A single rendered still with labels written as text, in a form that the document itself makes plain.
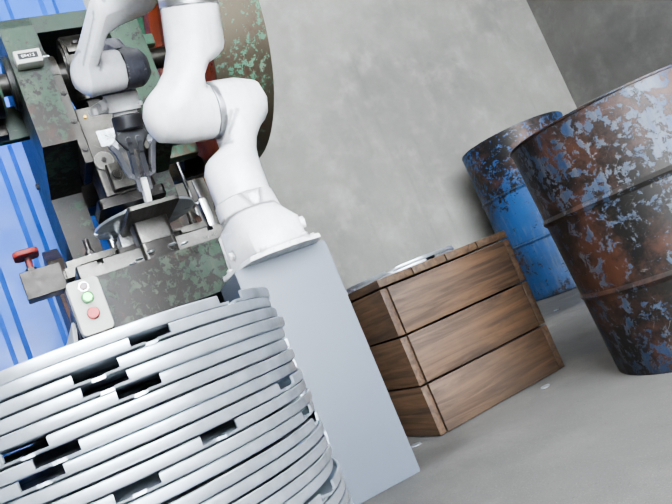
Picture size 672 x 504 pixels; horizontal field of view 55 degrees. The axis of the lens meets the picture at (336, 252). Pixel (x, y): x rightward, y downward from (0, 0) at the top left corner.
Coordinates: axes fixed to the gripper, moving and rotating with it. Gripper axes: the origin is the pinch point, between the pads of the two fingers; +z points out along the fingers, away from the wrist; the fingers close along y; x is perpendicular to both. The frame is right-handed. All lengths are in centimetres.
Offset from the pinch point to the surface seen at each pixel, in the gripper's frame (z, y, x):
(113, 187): -0.7, -4.0, 18.8
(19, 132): -20, -20, 51
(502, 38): -20, 298, 155
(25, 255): 8.2, -32.7, -0.2
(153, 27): -48, 36, 72
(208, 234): 17.6, 15.7, 5.2
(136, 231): 11.1, -3.9, 5.9
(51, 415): -7, -42, -136
